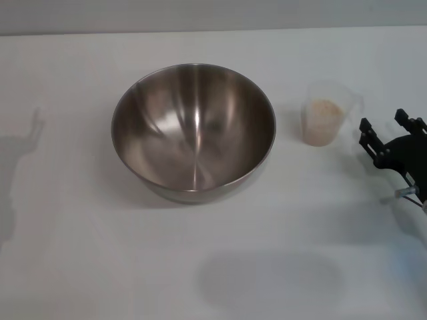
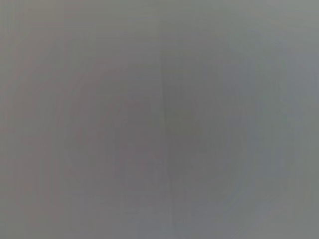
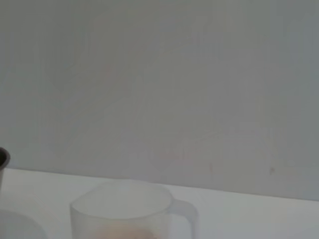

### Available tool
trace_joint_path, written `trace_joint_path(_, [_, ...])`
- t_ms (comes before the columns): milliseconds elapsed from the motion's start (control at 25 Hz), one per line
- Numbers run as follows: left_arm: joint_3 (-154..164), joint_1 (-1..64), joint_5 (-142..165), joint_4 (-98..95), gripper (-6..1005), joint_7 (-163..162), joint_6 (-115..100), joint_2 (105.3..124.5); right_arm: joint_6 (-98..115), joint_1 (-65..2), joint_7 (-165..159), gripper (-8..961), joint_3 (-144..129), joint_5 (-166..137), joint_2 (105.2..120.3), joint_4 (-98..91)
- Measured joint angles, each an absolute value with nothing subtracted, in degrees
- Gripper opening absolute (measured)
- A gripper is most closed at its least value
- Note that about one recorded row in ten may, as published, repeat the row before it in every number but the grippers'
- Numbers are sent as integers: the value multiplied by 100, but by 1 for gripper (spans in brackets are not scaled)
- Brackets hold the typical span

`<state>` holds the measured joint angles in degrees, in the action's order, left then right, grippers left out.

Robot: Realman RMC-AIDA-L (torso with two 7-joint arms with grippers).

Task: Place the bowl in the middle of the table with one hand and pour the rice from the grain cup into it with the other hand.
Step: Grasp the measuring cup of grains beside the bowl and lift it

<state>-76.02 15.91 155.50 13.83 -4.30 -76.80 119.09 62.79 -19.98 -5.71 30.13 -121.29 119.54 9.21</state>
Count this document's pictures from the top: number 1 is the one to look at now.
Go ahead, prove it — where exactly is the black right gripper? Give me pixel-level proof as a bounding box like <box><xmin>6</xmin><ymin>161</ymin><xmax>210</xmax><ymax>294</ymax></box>
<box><xmin>358</xmin><ymin>109</ymin><xmax>427</xmax><ymax>203</ymax></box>

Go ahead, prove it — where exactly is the white uncooked rice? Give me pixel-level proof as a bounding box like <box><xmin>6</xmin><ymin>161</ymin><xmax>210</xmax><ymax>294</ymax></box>
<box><xmin>307</xmin><ymin>99</ymin><xmax>344</xmax><ymax>146</ymax></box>

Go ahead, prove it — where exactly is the clear plastic measuring cup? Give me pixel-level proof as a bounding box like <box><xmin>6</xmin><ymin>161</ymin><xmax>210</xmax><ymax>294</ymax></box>
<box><xmin>301</xmin><ymin>82</ymin><xmax>365</xmax><ymax>147</ymax></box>

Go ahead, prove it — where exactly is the stainless steel mixing bowl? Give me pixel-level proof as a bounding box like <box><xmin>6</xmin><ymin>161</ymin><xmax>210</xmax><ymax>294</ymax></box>
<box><xmin>111</xmin><ymin>63</ymin><xmax>277</xmax><ymax>205</ymax></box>

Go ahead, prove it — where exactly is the red right wrist cable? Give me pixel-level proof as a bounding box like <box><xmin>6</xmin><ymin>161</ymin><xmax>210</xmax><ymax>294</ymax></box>
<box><xmin>402</xmin><ymin>195</ymin><xmax>425</xmax><ymax>207</ymax></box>

